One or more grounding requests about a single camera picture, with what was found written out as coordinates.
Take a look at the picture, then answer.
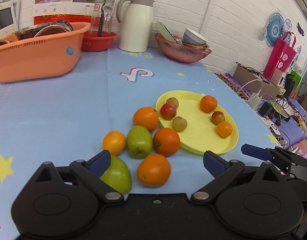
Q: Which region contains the small front tangerine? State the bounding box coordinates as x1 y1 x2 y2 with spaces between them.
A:
216 121 233 138

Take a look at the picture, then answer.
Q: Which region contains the red plum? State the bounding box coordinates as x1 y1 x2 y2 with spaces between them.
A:
160 102 176 120
211 111 225 125

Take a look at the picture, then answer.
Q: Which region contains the brown longan fruit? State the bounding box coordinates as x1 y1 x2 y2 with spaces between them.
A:
166 97 179 108
172 116 188 132

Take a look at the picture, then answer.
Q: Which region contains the large front orange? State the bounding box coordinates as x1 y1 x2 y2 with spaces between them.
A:
200 95 218 113

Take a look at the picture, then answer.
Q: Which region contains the large orange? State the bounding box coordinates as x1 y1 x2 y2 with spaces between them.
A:
200 95 218 113
137 153 172 188

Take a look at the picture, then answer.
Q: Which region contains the white power strip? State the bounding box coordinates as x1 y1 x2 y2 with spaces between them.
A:
246 101 281 137

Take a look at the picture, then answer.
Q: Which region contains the left green apple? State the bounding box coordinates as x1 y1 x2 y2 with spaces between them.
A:
100 155 132 195

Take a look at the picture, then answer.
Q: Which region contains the small yellow-orange tangerine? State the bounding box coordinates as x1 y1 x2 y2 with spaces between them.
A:
102 131 126 156

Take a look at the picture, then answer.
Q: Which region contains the yellow plastic plate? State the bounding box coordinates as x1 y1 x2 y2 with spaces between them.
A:
156 90 239 155

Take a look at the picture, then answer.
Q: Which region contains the white charger plug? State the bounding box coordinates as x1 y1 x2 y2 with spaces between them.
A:
246 93 262 111

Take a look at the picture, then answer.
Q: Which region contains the blue patterned tablecloth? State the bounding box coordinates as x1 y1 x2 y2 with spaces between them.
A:
0 48 276 239

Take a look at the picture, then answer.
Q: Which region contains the large centre orange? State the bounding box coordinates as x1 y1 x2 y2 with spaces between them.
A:
137 153 172 188

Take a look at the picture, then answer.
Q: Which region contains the right side orange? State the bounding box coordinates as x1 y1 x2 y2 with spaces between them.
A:
153 128 181 157

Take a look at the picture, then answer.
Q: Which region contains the cardboard box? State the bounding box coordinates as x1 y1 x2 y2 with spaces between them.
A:
233 62 280 99

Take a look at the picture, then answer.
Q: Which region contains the back orange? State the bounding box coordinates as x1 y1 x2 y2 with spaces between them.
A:
132 107 158 132

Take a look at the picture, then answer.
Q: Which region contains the pink gift bag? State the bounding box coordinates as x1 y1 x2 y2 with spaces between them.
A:
263 31 296 79

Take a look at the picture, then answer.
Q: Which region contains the orange plastic basket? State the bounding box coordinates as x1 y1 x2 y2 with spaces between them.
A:
0 22 90 83

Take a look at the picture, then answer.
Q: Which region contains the blue paper fan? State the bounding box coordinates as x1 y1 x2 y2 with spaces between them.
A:
260 12 285 47

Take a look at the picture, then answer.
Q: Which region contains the pink glass bowl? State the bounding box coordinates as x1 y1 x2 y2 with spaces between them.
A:
155 33 212 64

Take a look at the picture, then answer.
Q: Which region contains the red plastic colander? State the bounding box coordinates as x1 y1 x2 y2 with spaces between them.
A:
81 32 118 52

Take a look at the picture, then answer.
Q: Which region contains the white blue bowl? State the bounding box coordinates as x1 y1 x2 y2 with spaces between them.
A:
182 28 207 45

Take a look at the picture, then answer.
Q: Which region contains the white green plate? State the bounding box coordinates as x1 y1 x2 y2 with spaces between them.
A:
155 21 177 43

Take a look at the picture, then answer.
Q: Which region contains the glass pitcher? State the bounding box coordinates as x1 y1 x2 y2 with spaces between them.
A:
88 0 114 37

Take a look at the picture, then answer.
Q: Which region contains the white thermos jug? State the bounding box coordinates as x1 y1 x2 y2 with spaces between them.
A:
116 0 154 53

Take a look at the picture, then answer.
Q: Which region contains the white countertop appliance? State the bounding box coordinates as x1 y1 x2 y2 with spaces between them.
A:
0 0 21 38

